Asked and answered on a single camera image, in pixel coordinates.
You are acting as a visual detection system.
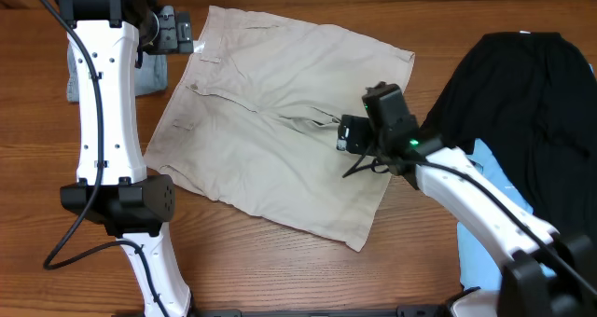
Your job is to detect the beige shorts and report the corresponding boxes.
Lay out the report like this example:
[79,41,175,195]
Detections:
[145,7,415,251]

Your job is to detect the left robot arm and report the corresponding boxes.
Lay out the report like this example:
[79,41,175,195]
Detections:
[55,0,196,316]

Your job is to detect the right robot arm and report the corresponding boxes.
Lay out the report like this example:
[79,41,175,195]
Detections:
[337,82,596,317]

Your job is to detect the folded light blue jeans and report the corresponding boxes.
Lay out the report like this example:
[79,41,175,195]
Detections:
[66,45,168,103]

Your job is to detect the black garment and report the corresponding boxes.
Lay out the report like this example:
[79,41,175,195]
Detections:
[422,33,596,239]

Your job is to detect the light blue garment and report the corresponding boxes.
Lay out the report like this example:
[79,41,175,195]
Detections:
[455,63,597,293]

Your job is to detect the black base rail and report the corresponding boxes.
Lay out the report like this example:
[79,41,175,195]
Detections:
[111,286,503,317]

